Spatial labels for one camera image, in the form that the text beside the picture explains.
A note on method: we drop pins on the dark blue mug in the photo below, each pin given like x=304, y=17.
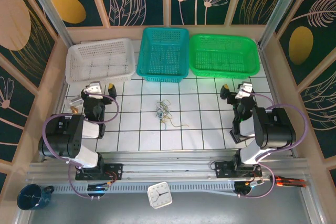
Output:
x=30, y=197

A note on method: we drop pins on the white square clock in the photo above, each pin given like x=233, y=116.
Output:
x=159, y=195

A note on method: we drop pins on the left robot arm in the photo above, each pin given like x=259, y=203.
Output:
x=60, y=140

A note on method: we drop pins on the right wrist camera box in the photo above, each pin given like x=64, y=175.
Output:
x=244, y=90

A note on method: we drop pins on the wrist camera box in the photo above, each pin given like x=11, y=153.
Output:
x=94, y=87
x=244, y=90

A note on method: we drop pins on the white plastic basket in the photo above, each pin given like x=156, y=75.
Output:
x=99, y=58

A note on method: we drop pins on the green plastic basket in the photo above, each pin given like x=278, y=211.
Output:
x=223, y=56

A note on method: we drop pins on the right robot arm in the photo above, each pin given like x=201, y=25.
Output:
x=278, y=129

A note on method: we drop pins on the teal plastic basket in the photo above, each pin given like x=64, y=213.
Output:
x=162, y=53

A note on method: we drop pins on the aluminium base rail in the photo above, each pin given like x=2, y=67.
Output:
x=168, y=167

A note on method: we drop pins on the small brass fitting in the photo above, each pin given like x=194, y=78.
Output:
x=74, y=109

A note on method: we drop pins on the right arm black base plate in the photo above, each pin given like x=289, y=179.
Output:
x=223, y=170

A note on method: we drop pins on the aluminium frame post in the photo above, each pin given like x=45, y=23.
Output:
x=280, y=9
x=53, y=16

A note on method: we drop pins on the orange black pliers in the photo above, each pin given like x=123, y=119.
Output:
x=288, y=182

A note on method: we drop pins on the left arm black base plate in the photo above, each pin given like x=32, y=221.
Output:
x=116, y=169

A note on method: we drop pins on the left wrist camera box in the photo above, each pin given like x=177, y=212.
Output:
x=94, y=87

